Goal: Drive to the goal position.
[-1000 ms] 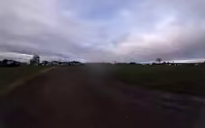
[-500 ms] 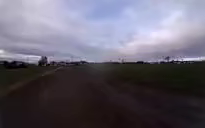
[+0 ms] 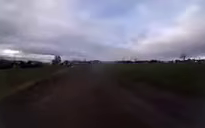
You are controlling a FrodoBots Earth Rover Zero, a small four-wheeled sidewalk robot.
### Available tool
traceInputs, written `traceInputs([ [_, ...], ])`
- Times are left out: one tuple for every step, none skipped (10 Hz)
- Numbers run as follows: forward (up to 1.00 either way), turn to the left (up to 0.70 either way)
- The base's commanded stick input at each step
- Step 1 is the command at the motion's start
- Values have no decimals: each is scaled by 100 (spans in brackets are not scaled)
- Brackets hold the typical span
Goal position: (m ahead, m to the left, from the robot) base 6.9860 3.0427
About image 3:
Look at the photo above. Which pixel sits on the brown dirt track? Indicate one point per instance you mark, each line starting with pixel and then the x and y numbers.
pixel 90 100

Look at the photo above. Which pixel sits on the grass field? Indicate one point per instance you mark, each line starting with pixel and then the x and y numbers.
pixel 13 78
pixel 170 76

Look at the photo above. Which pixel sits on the distant buildings and trees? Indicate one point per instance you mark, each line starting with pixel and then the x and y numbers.
pixel 20 63

